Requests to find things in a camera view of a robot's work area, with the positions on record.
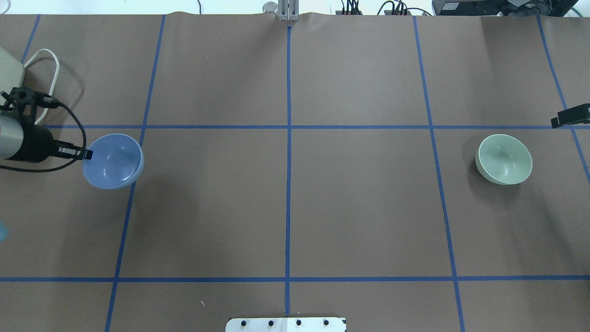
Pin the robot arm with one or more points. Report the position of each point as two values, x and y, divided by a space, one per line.
23 140

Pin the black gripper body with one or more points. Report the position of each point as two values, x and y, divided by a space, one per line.
38 144

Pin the metal clamp bracket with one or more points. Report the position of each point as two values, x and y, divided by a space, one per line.
288 10

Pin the beige box device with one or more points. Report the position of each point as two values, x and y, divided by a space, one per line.
12 72

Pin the blue tape line crosswise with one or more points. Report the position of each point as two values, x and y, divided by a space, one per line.
313 127

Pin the blue tape line lengthwise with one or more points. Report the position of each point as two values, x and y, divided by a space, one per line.
287 268

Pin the blue tape line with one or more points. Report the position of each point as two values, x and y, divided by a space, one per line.
30 39
130 198
448 234

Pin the blue tape line left inner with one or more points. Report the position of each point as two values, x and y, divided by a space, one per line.
130 198

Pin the blue tape line left outer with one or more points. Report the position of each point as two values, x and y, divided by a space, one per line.
30 39

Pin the black electronics box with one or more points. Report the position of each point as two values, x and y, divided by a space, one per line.
515 8

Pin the blue bowl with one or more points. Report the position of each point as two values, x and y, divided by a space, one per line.
116 157

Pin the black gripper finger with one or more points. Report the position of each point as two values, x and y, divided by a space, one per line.
72 152
572 116

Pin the green bowl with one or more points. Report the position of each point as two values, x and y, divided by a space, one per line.
503 160

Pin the blue tape line right inner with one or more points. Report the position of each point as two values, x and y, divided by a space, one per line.
448 234

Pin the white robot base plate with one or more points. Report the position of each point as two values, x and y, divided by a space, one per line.
287 324

